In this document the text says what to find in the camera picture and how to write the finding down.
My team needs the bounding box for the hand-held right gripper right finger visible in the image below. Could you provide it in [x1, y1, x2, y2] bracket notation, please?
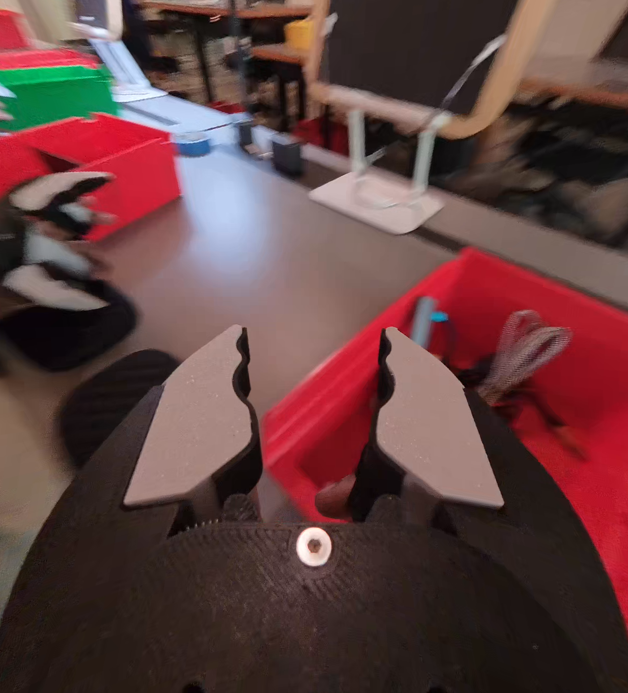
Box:
[348, 326, 505, 523]

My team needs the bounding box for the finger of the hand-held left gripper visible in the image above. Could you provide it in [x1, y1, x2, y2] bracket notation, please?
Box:
[9, 172, 117, 239]
[1, 237, 114, 314]

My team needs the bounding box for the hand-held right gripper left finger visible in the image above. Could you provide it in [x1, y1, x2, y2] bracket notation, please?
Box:
[123, 325, 264, 523]

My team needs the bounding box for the grey braided usb cable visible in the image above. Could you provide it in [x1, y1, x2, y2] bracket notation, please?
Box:
[476, 310, 573, 404]

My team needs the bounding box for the green plastic bin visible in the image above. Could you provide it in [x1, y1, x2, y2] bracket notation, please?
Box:
[0, 64, 122, 133]

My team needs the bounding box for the white board stand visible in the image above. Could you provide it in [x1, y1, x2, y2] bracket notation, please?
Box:
[70, 21, 169, 104]
[308, 34, 510, 236]

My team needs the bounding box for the blue tape roll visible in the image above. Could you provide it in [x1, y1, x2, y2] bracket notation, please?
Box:
[174, 131, 212, 158]

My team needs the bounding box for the black board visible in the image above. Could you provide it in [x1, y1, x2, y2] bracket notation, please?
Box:
[325, 0, 520, 117]
[74, 0, 113, 30]

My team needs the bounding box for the yellow plastic bin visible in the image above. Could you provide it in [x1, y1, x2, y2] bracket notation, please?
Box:
[284, 19, 315, 52]

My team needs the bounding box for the wooden rounded panel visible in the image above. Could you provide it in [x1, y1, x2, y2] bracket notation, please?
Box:
[306, 0, 628, 141]

